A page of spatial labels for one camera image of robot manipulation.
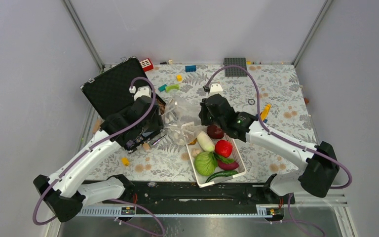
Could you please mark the brown potato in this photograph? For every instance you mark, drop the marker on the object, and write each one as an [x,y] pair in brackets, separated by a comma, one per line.
[193,142]

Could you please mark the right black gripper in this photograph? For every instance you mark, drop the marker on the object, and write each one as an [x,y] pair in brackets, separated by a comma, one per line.
[202,115]

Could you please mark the red white toy block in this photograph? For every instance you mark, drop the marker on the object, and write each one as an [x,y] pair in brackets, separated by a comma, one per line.
[146,65]

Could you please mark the white perforated plastic basket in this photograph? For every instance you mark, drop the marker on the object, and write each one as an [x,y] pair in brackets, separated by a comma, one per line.
[200,179]

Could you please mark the red tomato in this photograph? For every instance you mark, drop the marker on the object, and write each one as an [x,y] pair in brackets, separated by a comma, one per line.
[223,148]

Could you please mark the white radish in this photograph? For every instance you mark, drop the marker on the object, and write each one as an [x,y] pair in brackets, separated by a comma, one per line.
[205,142]

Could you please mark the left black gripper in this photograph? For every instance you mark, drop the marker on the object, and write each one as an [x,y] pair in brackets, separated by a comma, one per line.
[158,124]

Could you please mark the garlic bulb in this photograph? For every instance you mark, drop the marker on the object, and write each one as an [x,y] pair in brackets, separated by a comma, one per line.
[195,152]

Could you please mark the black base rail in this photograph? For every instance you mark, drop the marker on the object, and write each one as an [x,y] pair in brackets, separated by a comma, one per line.
[188,198]

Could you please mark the green chili pepper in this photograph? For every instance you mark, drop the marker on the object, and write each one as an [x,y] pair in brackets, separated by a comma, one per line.
[225,173]

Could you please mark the green curved block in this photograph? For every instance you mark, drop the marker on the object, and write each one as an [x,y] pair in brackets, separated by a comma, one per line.
[172,87]

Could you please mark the green leafy vegetable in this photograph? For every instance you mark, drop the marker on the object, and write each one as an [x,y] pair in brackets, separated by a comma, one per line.
[222,159]

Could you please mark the yellow blue toy vehicle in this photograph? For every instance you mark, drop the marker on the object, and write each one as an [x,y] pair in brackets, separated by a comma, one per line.
[263,115]

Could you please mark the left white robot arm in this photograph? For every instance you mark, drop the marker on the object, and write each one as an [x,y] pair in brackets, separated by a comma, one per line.
[64,192]

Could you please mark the blue lego brick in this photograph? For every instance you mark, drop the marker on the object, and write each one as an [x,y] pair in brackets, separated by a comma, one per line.
[190,68]

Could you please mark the purple sweet potato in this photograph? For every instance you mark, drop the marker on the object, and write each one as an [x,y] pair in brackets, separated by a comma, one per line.
[231,166]

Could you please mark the black open case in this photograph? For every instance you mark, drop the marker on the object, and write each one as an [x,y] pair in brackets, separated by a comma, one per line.
[109,92]

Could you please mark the clear zip top bag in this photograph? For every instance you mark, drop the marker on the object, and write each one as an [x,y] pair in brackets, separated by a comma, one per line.
[181,121]

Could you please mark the teal block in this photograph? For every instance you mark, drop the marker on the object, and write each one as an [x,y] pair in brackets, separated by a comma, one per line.
[162,88]

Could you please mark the green cabbage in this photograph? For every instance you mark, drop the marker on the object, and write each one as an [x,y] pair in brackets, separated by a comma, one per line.
[205,163]

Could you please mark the grey lego baseplate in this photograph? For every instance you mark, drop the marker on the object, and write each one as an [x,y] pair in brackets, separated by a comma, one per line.
[238,66]

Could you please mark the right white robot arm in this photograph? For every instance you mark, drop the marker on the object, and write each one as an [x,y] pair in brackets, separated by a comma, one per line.
[316,164]

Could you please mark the yellow small toy piece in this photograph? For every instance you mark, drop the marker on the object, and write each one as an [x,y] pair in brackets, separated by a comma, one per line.
[125,161]

